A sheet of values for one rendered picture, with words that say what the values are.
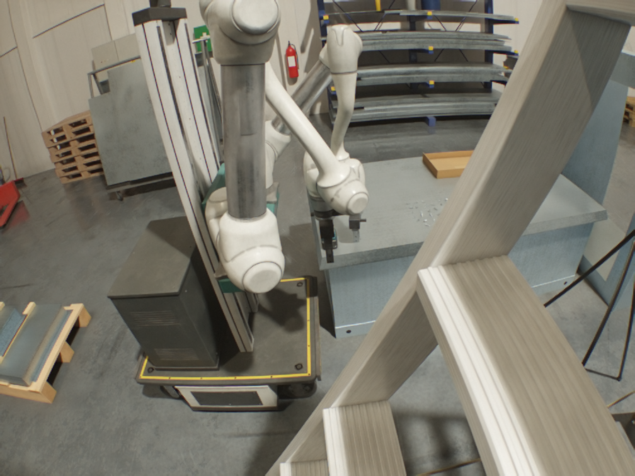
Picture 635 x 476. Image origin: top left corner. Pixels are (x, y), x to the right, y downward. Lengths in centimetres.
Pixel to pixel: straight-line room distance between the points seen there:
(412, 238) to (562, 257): 113
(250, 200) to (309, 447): 56
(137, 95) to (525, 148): 416
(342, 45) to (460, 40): 432
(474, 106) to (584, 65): 544
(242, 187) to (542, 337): 72
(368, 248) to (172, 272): 87
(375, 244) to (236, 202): 94
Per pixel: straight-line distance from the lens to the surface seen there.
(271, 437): 183
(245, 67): 77
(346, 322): 201
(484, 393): 21
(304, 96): 155
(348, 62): 133
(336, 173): 96
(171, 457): 196
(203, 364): 169
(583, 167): 318
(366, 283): 182
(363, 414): 43
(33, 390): 259
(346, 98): 138
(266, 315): 186
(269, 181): 154
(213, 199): 107
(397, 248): 166
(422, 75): 539
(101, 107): 455
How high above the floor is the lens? 165
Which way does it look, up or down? 35 degrees down
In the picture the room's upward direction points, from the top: 8 degrees counter-clockwise
